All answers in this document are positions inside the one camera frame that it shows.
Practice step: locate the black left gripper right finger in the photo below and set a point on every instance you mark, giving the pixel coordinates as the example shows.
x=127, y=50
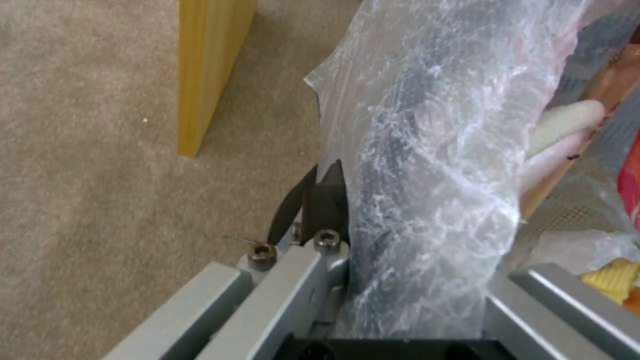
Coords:
x=560, y=318

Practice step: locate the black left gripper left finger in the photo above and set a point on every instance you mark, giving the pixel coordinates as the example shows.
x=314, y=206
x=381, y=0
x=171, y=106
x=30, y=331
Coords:
x=295, y=300

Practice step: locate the clear plastic bin liner bag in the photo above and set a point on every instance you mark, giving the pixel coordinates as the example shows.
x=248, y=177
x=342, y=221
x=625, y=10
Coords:
x=450, y=150

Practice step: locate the red wrapper garbage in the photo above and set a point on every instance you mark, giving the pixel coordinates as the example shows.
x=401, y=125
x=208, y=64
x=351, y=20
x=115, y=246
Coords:
x=631, y=176

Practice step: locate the white foam garbage piece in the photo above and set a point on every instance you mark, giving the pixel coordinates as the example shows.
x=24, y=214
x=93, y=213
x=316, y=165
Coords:
x=565, y=120

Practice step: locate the yellow corrugated garbage piece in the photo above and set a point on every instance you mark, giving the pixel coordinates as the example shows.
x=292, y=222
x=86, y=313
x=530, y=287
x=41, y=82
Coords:
x=612, y=279

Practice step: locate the yellow wooden furniture panel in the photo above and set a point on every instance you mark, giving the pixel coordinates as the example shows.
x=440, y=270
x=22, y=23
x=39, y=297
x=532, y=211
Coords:
x=210, y=75

